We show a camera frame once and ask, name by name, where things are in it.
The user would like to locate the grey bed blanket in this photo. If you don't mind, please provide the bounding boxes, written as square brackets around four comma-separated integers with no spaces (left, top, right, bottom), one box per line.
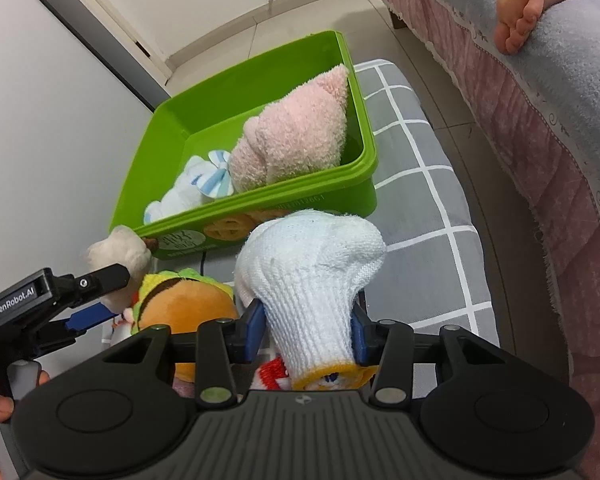
[395,0,600,241]

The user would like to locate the pink rolled sock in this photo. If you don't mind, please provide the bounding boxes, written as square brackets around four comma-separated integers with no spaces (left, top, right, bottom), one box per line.
[228,64,351,193]

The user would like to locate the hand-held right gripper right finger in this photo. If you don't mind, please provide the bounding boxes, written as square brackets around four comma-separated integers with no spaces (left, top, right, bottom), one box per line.
[351,302,511,406]

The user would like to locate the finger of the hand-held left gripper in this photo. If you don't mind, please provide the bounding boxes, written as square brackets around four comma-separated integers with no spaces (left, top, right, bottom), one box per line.
[30,304,119,357]
[54,263,132,309]

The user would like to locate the bed with pink skirt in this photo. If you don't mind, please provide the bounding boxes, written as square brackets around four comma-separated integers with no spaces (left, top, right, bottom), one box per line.
[355,0,600,480]

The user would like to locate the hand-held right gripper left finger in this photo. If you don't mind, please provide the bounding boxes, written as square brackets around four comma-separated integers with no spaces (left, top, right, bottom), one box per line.
[100,299,267,409]

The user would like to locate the white and beige sock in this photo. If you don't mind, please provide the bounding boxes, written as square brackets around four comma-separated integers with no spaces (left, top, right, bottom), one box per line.
[130,267,241,383]

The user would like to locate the grey checked covered desktop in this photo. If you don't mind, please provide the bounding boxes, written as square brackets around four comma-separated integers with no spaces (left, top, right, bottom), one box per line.
[100,59,503,396]

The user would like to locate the green plastic bin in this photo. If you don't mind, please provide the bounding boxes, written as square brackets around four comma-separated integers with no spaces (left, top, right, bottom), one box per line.
[109,30,379,261]

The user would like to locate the white door frame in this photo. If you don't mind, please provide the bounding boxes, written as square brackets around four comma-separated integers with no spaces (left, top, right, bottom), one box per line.
[72,0,173,86]

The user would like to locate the white sock with red stripe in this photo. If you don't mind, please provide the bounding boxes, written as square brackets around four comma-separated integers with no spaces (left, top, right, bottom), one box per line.
[250,355,293,392]

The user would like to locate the white cabinet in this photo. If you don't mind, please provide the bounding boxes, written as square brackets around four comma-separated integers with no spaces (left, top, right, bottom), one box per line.
[0,0,172,378]

